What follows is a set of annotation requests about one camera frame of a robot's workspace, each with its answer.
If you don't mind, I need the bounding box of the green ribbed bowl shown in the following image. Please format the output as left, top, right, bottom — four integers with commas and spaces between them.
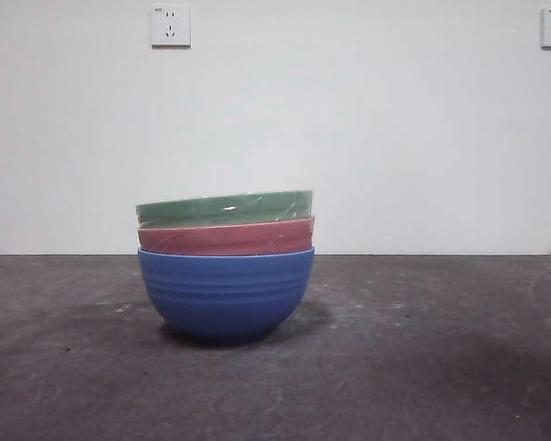
135, 187, 315, 230

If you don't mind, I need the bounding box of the red ribbed bowl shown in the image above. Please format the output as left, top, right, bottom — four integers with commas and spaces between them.
137, 216, 316, 256

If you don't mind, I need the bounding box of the blue ribbed bowl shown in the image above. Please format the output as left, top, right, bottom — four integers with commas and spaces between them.
137, 246, 316, 343

